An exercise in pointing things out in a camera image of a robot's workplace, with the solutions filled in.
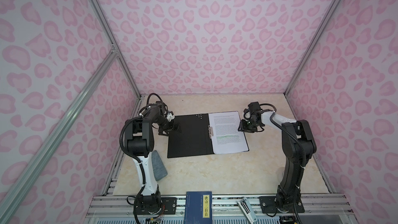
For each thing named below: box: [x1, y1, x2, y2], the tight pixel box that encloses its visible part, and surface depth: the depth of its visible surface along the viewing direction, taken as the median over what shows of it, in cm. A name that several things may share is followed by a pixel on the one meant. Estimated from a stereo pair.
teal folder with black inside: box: [167, 113, 215, 159], surface depth 100 cm
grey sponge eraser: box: [151, 150, 168, 182], surface depth 84 cm
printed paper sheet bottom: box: [208, 110, 250, 155], surface depth 100 cm
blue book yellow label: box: [183, 190, 213, 224], surface depth 73 cm
